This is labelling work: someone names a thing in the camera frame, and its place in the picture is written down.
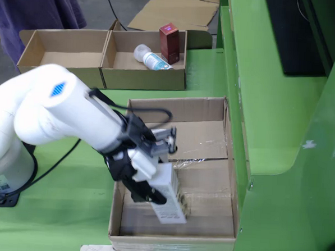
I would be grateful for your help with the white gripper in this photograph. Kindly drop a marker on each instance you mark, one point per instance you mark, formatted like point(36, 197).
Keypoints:
point(144, 165)

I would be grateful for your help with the white carton with cow spots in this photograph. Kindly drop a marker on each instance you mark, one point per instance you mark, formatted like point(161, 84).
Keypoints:
point(170, 204)

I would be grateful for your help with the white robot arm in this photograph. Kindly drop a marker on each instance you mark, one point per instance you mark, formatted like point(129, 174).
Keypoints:
point(50, 116)

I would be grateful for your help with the large shallow cardboard tray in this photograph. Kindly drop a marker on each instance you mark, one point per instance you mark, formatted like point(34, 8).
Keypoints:
point(208, 212)

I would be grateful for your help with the open brown cardboard box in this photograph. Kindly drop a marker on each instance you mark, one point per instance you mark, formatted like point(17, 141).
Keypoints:
point(141, 79)
point(64, 58)

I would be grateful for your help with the flattened cardboard sheet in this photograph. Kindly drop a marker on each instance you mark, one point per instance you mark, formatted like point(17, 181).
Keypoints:
point(173, 10)

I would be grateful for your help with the white bottle teal label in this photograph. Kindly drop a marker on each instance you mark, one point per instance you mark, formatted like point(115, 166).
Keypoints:
point(154, 60)

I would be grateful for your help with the green metal machine cabinet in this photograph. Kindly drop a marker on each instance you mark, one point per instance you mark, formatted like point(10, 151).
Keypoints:
point(282, 137)

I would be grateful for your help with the dark red carton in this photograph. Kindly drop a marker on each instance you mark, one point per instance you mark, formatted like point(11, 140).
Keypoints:
point(169, 44)

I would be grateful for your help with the green metal corner plate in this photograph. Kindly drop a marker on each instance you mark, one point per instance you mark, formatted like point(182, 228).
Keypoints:
point(198, 40)

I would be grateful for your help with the person in purple shirt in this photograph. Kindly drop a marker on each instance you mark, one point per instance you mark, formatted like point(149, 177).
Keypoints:
point(41, 9)

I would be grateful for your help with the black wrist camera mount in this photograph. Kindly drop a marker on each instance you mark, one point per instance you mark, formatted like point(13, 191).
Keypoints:
point(144, 135)

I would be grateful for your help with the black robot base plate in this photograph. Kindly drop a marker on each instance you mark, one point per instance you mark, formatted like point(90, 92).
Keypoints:
point(28, 152)

